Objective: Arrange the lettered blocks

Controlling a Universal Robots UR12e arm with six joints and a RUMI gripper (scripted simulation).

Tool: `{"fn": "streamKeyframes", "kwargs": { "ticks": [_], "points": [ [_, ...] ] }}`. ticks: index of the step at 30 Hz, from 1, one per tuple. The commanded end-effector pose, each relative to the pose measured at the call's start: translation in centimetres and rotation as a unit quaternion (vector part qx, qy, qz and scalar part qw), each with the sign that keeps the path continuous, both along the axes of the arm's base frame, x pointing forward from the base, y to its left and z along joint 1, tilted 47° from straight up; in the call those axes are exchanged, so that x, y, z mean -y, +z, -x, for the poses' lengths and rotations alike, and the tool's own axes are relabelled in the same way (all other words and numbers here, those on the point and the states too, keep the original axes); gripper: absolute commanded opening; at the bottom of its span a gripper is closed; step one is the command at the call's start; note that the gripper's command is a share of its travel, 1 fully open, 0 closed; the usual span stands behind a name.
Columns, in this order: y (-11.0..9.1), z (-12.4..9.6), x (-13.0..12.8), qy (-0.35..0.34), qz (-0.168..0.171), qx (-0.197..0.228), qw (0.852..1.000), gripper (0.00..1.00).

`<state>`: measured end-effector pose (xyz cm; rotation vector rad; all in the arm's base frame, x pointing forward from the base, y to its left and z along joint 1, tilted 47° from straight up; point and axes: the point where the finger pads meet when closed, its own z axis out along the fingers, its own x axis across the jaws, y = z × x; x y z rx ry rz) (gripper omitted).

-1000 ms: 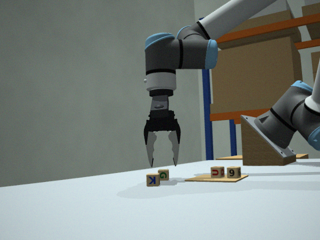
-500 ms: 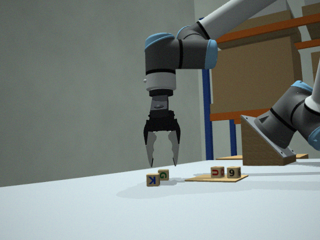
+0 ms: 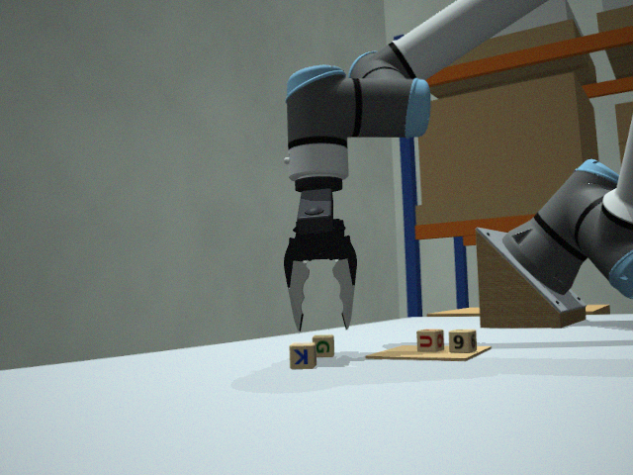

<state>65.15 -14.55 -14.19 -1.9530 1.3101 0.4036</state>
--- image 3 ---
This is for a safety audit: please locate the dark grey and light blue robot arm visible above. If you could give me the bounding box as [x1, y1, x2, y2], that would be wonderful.
[284, 0, 633, 299]

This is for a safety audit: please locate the tan square mat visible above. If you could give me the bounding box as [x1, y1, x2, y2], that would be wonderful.
[365, 345, 492, 361]

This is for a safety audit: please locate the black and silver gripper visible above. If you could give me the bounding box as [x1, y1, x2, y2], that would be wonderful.
[284, 176, 357, 332]

